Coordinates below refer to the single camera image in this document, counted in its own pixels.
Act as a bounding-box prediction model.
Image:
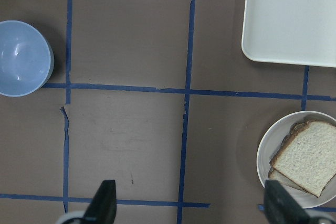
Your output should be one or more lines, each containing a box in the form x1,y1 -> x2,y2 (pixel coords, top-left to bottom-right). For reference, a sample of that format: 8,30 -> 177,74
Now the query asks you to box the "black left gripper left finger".
82,180 -> 117,224

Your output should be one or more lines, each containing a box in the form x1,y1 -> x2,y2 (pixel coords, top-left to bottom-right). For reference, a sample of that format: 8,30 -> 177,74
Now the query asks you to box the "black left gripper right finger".
264,180 -> 319,224

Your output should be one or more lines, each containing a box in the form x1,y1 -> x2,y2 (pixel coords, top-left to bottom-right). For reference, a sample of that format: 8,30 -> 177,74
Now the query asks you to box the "bread slice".
268,120 -> 335,197
269,120 -> 317,194

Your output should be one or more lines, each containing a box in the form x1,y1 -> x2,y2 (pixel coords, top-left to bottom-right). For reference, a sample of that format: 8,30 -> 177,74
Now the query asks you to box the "cream round plate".
256,111 -> 335,208

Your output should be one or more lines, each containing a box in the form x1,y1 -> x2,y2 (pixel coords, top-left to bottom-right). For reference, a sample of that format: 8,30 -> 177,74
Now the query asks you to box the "blue bowl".
1,20 -> 54,97

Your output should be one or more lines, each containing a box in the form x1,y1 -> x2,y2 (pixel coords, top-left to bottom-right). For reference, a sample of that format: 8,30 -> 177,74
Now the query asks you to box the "cream bear tray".
241,0 -> 335,68

